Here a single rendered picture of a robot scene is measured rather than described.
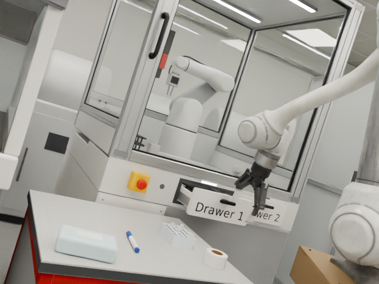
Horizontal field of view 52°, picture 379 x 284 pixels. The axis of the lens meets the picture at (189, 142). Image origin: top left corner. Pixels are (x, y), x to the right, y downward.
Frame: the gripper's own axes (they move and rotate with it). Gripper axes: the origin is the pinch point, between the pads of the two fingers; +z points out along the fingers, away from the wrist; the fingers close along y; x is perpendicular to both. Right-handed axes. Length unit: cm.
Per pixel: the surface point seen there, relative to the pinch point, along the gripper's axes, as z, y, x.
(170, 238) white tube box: 9.5, -13.5, 32.4
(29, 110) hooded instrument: -14, 4, 84
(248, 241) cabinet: 23.4, 19.7, -28.1
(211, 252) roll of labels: 4.3, -26.6, 24.4
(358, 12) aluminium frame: -98, 46, -48
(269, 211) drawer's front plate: 6.5, 21.5, -33.3
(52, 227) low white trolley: 11, -16, 70
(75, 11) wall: -36, 369, 44
